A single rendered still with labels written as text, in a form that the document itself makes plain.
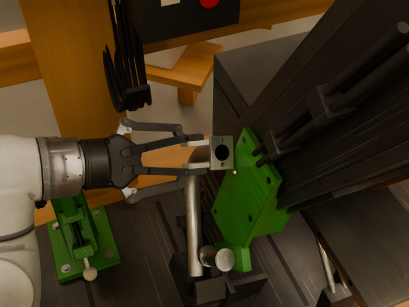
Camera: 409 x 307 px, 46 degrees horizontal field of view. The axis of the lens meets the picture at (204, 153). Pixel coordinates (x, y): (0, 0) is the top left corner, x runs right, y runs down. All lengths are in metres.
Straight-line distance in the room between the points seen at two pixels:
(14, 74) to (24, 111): 1.80
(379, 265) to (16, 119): 2.26
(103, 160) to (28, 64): 0.37
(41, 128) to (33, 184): 2.01
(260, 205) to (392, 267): 0.23
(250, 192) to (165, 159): 0.51
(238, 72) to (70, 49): 0.30
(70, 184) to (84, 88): 0.31
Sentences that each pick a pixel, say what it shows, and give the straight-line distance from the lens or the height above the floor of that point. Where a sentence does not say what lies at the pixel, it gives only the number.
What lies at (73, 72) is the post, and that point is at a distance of 0.92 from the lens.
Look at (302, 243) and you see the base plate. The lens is 1.08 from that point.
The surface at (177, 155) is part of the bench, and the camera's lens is 1.24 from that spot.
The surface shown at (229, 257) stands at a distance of 0.83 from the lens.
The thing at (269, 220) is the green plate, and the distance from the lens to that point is 0.80.
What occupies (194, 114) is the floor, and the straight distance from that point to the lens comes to 2.62.
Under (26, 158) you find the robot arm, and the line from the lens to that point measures 0.67.
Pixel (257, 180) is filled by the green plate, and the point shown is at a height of 1.23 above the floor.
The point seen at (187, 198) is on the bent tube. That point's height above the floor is 1.08.
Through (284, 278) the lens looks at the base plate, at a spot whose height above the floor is 0.90.
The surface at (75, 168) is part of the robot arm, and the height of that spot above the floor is 1.30.
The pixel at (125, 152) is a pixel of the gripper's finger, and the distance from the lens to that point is 0.72.
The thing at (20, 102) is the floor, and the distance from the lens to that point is 2.88.
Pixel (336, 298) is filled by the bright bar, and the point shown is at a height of 1.01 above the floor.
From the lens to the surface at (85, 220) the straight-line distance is 0.99.
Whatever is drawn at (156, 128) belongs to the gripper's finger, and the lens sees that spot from 0.75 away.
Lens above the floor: 1.81
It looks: 48 degrees down
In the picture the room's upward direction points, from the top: straight up
